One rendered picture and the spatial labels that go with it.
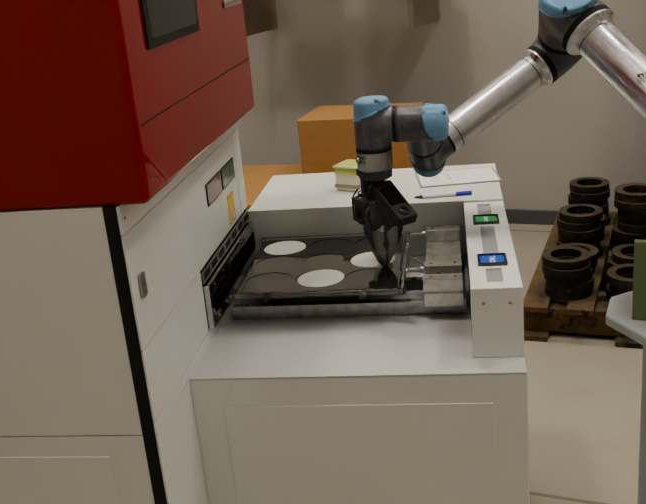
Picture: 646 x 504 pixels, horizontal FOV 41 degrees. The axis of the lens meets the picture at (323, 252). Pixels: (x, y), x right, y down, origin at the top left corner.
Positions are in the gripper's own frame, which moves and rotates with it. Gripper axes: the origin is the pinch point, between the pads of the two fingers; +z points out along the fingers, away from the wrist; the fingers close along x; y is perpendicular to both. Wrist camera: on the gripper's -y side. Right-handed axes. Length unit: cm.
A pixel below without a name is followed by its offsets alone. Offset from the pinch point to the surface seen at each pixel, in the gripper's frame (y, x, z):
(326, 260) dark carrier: 13.1, 8.0, 1.4
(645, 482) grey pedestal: -41, -35, 47
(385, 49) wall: 276, -170, -8
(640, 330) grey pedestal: -43, -30, 9
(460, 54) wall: 243, -197, -4
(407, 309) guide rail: -8.9, 0.9, 8.0
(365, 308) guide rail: -3.8, 8.1, 7.5
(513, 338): -37.8, -3.8, 5.4
